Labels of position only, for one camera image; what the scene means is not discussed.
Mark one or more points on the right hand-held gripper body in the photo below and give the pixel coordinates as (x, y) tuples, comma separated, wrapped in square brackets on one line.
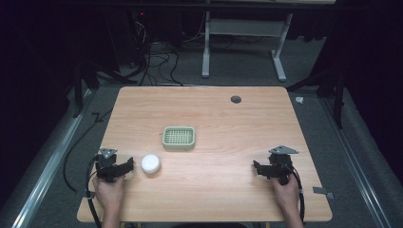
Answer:
[(278, 164)]

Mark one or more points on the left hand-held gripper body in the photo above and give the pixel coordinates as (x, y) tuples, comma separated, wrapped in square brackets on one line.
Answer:
[(106, 163)]

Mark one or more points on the person's left hand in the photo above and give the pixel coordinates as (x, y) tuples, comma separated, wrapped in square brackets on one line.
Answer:
[(109, 191)]

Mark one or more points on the person's right hand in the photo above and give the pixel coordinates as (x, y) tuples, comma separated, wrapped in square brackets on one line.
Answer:
[(286, 193)]

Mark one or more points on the white round lid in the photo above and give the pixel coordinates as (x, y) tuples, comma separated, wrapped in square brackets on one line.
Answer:
[(150, 163)]

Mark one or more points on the grey tape strip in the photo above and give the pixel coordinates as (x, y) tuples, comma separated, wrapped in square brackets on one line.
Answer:
[(323, 192)]

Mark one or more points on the green soap dish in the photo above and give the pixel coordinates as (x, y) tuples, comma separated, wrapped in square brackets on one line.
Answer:
[(179, 138)]

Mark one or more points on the small white floor scrap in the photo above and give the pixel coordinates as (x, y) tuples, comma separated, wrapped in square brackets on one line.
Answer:
[(299, 99)]

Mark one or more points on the black metal stand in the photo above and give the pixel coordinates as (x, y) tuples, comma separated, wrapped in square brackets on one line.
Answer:
[(83, 82), (332, 88)]

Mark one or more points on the aluminium floor rail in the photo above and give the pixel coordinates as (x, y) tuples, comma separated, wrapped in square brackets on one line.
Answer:
[(355, 164), (47, 171)]

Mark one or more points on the white metal desk frame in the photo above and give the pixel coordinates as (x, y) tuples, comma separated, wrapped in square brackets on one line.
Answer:
[(244, 28)]

